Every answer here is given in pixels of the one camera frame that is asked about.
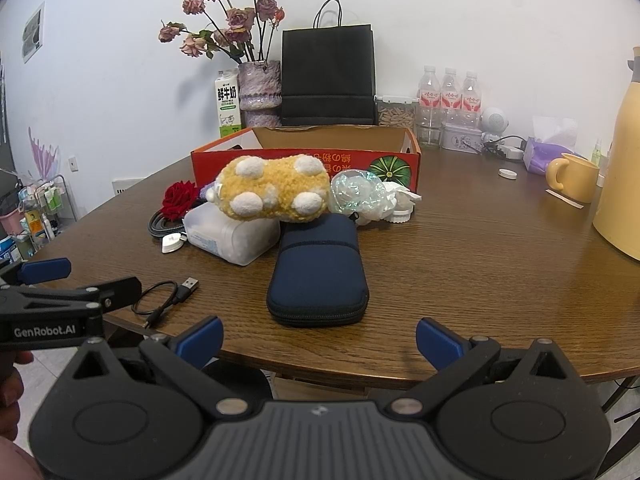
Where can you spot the clear plastic bag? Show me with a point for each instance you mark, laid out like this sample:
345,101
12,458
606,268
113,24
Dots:
355,192

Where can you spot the black paper bag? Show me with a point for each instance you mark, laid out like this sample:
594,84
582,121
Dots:
327,75

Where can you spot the white tin box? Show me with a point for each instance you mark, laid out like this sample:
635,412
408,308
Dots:
462,137

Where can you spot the wall poster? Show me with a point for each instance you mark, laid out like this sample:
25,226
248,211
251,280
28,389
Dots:
32,32

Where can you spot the yellow mug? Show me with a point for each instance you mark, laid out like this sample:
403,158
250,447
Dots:
575,180

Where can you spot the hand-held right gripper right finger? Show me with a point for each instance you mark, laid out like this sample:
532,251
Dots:
435,342

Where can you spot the small green spray bottle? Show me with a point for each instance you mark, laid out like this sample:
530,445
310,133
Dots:
596,156

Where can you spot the white ribbed jar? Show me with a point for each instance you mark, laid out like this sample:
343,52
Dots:
401,216

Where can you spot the white tissue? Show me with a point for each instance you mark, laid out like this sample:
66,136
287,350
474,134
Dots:
400,192

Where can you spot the metal storage rack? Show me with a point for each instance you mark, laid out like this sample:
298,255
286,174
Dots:
40,215

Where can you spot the dried pink flowers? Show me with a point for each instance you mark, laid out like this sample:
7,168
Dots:
240,19

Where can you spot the clear snack container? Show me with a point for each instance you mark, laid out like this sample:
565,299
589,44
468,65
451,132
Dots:
395,116

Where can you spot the yellow white plush toy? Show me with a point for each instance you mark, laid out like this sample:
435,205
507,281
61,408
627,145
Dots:
280,185

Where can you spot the person's left hand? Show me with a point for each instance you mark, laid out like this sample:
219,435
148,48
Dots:
11,395

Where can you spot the white wall vent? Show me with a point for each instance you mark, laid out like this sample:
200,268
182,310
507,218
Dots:
125,186

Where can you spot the red rose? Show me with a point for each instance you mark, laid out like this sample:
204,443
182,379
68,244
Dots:
177,200

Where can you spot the brown wooden desktop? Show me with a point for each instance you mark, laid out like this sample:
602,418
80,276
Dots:
475,285

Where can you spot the purple textured vase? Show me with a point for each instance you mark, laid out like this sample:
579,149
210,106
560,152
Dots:
259,90

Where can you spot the white wall switch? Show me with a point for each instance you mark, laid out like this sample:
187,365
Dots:
73,164

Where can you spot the yellow thermos jug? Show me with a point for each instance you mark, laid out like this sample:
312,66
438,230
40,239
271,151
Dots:
622,185

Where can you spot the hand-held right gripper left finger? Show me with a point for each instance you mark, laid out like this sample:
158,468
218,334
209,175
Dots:
207,341

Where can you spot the purple tissue pack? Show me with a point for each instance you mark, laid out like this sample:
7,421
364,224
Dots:
542,160

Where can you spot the red cardboard box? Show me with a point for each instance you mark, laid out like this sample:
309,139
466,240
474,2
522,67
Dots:
350,160

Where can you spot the white wet wipes pack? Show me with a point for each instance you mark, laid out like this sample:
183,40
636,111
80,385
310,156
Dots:
230,237

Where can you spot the white round desk robot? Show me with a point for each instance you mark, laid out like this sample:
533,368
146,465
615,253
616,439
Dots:
495,122

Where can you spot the white charger plug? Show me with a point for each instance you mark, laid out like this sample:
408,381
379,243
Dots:
172,244

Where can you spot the navy zip case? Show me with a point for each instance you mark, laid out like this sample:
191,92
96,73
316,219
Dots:
317,270

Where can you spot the white round lid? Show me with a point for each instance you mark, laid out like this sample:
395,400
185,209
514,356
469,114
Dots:
507,173

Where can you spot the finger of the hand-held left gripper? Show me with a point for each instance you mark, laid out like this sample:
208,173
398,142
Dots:
45,270
120,290

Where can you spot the pink clothing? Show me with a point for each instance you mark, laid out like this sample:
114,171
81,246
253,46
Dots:
15,462

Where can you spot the white green milk carton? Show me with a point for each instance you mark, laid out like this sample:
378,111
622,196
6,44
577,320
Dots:
227,105

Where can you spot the white paper stick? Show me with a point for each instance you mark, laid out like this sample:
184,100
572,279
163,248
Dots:
565,198

